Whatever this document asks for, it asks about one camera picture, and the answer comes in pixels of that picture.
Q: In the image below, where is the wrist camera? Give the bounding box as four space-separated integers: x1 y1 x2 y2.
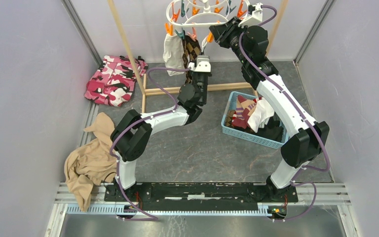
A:
238 3 263 28
188 55 211 73

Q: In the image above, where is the white plastic clip hanger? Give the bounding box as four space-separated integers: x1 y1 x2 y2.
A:
164 0 250 40

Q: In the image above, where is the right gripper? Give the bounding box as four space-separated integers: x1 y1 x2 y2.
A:
211 16 249 65

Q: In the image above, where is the pink clothespin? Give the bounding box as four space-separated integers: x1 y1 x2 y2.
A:
188 27 197 41

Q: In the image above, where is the beige cloth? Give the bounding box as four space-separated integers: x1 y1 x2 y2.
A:
64 113 116 212

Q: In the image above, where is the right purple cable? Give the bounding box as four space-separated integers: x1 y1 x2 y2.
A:
238 4 331 221

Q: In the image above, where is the blue plastic basket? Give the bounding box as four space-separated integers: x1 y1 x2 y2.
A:
221 91 290 149

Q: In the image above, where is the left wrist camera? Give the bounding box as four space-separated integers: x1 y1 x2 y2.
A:
188 55 211 73

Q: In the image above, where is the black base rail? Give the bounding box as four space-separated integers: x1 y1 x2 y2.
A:
104 182 299 212

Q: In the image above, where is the white sock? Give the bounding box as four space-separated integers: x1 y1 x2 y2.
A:
247 97 275 132
201 33 214 55
162 34 184 69

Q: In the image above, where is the purple cable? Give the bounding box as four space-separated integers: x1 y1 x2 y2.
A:
238 4 331 221
109 67 192 221

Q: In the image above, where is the pink camouflage cloth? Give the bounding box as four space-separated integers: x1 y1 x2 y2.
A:
84 55 137 107

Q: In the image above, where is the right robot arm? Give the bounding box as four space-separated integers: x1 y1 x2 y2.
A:
209 17 329 201

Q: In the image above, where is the wooden drying rack frame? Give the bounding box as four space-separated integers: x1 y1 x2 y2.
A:
108 0 288 113

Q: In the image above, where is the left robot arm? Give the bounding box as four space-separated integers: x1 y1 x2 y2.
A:
110 72 212 201

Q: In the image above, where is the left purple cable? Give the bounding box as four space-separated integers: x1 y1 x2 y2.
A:
109 67 192 221

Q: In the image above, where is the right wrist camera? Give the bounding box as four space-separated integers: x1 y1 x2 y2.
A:
238 3 263 28

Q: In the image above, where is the red striped sock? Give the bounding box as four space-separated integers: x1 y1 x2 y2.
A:
231 95 258 129

